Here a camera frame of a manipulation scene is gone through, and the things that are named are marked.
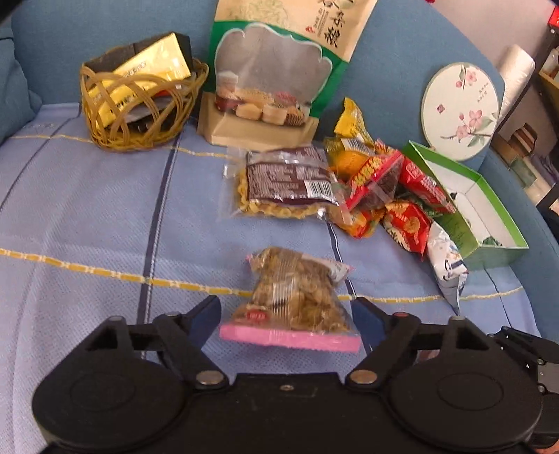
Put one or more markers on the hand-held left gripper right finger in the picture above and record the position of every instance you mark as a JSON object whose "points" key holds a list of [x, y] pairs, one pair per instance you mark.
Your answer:
{"points": [[364, 321]]}

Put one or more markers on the orange red snack packet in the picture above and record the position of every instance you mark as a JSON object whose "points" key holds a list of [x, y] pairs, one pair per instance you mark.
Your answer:
{"points": [[362, 220]]}

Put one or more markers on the stack of cardboard boxes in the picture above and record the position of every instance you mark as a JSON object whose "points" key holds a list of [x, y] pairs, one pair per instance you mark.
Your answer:
{"points": [[522, 152]]}

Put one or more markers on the red noodle snack packet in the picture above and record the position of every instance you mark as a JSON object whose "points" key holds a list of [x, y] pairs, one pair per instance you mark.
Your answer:
{"points": [[408, 225]]}

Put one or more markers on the white plastic roll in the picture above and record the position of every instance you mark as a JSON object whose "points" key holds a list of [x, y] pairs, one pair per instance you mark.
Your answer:
{"points": [[517, 74]]}

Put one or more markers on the blue cushion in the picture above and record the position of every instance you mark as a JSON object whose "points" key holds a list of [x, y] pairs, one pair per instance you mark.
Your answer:
{"points": [[15, 87]]}

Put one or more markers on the blue sofa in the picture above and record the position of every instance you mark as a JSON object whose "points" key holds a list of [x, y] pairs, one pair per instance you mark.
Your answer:
{"points": [[393, 65]]}

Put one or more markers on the red striped snack packet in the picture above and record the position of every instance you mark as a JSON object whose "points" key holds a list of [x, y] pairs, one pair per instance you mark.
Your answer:
{"points": [[426, 185]]}

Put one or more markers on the green cardboard box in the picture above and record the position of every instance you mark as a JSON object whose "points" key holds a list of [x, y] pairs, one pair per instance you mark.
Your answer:
{"points": [[463, 227]]}

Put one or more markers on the clear orange cake packet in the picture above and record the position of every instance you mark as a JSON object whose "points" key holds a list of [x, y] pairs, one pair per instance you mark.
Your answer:
{"points": [[347, 161]]}

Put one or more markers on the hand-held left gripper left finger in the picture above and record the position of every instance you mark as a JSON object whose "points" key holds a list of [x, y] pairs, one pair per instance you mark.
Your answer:
{"points": [[209, 321]]}

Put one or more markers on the yellow snack packet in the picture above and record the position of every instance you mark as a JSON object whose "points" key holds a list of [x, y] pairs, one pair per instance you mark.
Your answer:
{"points": [[351, 120]]}

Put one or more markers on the woven wicker basket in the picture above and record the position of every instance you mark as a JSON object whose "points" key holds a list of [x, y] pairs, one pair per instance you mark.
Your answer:
{"points": [[131, 126]]}

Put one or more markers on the brown label clear snack packet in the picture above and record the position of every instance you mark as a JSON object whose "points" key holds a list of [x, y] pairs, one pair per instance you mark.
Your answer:
{"points": [[284, 179]]}

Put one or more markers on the gold foil packet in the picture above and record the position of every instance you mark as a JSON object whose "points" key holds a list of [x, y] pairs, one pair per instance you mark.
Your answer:
{"points": [[144, 70]]}

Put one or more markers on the red packet with yellow letters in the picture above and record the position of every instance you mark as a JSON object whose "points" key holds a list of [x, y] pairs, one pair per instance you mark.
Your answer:
{"points": [[375, 177]]}

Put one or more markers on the large green beige snack bag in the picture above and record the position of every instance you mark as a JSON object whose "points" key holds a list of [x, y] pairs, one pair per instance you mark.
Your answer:
{"points": [[270, 74]]}

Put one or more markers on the pink-edged nut snack packet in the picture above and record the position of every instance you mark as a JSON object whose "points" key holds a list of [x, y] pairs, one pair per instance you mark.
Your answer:
{"points": [[292, 301]]}

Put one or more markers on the black shelf frame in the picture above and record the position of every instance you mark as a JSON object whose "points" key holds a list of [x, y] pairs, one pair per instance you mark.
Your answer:
{"points": [[539, 56]]}

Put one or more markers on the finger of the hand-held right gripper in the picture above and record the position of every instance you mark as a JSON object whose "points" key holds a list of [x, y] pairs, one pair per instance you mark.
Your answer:
{"points": [[515, 345]]}

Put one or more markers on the white blue floral snack packet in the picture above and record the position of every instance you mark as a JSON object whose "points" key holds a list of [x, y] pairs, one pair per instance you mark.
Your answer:
{"points": [[447, 266]]}

